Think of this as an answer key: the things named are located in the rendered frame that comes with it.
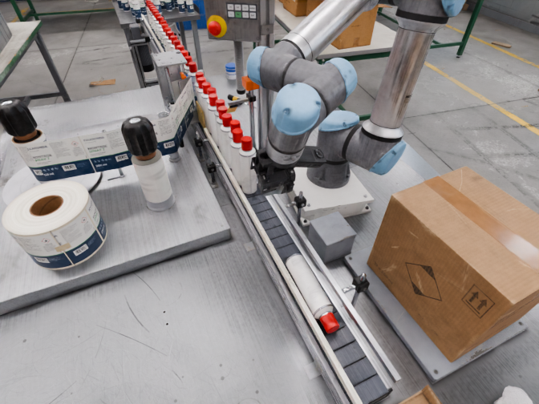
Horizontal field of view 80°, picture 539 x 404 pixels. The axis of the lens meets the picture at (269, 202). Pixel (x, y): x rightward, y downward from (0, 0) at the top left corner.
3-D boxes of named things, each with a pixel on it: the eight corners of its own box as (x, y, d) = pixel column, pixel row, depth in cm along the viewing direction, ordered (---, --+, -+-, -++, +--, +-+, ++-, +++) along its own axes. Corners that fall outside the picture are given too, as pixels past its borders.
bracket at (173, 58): (151, 55, 128) (151, 53, 127) (180, 51, 131) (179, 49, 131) (158, 68, 119) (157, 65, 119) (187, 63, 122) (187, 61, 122)
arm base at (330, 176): (301, 165, 118) (304, 141, 111) (339, 161, 121) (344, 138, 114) (314, 191, 107) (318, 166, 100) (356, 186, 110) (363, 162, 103)
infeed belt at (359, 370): (176, 88, 174) (175, 81, 171) (192, 85, 176) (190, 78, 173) (351, 415, 66) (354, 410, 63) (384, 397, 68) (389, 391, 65)
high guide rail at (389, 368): (220, 117, 131) (219, 114, 130) (222, 116, 131) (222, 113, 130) (394, 383, 60) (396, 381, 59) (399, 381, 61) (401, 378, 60)
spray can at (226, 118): (221, 167, 118) (215, 116, 104) (230, 159, 122) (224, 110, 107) (233, 171, 116) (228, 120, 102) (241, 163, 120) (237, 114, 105)
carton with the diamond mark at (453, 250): (366, 263, 91) (391, 193, 73) (428, 234, 99) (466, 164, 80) (450, 364, 72) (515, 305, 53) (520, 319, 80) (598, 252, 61)
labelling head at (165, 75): (165, 113, 146) (151, 54, 128) (193, 107, 150) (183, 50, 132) (172, 128, 137) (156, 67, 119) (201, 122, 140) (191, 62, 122)
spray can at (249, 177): (240, 186, 110) (235, 135, 96) (254, 183, 112) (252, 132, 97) (244, 196, 107) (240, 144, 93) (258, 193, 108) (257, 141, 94)
